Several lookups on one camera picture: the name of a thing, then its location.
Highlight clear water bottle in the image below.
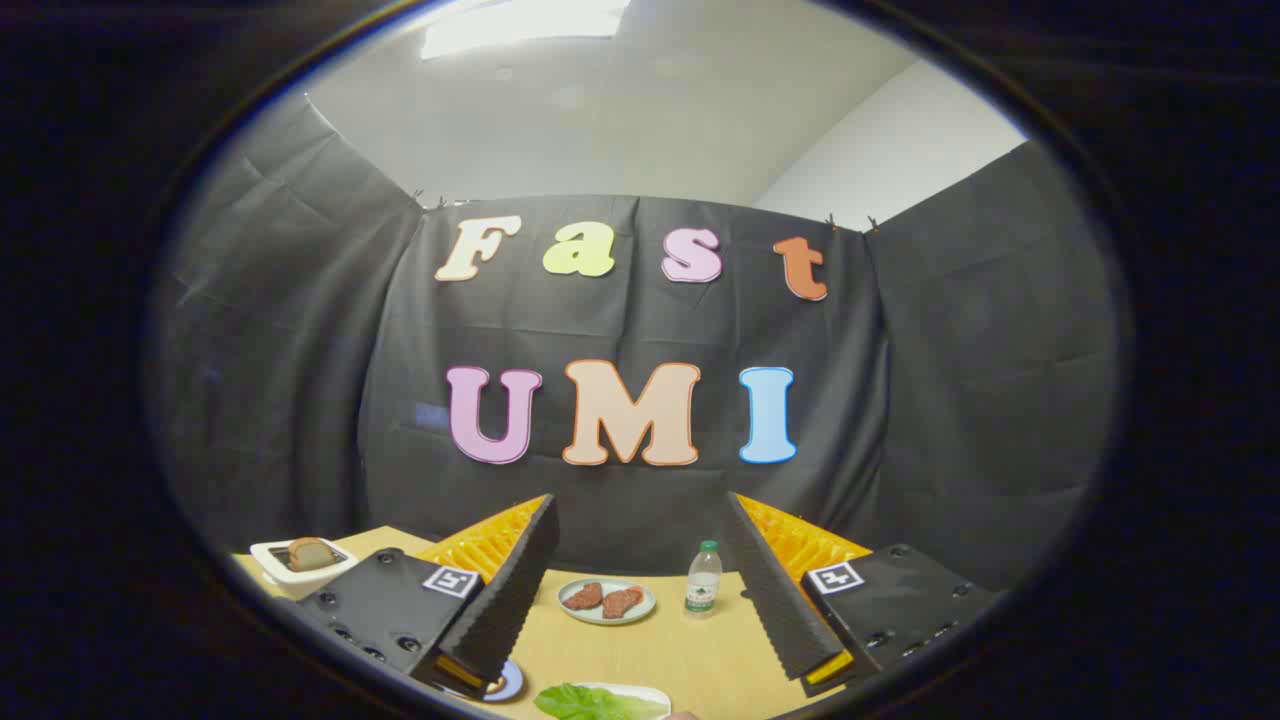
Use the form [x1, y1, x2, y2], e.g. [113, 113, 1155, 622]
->
[684, 540, 723, 619]

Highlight pale green plate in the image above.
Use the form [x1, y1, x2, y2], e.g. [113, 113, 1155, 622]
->
[557, 578, 657, 627]

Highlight white toaster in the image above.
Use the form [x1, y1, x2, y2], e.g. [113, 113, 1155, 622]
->
[250, 537, 359, 587]

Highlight blue plate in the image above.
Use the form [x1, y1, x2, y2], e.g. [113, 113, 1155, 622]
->
[440, 658, 524, 703]

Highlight black backdrop cloth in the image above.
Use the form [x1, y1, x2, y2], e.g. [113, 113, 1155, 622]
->
[150, 95, 1121, 591]

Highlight ceiling light panel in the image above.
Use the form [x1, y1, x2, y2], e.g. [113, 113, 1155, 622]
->
[420, 0, 633, 59]

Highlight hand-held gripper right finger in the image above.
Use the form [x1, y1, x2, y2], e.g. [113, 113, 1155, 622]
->
[722, 492, 1001, 698]

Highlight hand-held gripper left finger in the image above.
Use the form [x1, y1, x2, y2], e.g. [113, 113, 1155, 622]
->
[297, 493, 561, 701]

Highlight green lettuce leaf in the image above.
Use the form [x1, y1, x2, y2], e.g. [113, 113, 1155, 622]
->
[534, 683, 669, 720]

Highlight white plate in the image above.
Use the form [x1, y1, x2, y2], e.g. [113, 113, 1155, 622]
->
[575, 682, 673, 720]

